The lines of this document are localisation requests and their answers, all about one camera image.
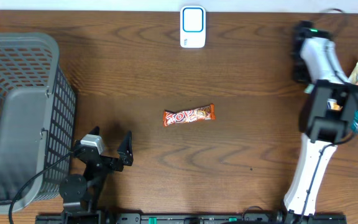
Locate red chocolate bar wrapper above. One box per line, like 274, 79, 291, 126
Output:
163, 104, 216, 127

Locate mint green wipes packet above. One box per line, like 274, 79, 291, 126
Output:
304, 84, 314, 94

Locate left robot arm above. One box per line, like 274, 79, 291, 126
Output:
59, 127, 134, 223

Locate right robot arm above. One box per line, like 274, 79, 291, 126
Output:
283, 21, 358, 222

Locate white barcode scanner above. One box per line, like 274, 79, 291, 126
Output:
180, 6, 206, 49

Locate grey plastic mesh basket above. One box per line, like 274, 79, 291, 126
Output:
0, 33, 76, 214

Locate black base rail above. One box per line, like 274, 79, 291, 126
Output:
35, 212, 348, 224

